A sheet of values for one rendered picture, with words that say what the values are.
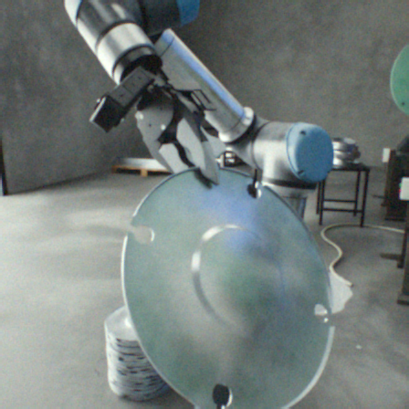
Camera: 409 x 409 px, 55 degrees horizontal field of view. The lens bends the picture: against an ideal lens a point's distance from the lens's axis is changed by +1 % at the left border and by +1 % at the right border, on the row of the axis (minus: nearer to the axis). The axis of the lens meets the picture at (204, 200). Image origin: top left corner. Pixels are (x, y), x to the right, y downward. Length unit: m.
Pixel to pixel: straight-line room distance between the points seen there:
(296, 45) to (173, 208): 7.23
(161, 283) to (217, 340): 0.09
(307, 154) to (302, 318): 0.37
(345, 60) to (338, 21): 0.65
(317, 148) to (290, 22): 6.93
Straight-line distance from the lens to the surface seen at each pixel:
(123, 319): 1.70
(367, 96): 7.43
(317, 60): 7.53
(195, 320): 0.42
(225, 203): 0.49
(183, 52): 0.80
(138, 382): 1.67
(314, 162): 0.80
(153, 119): 0.52
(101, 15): 0.61
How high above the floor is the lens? 1.14
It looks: 15 degrees down
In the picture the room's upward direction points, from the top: straight up
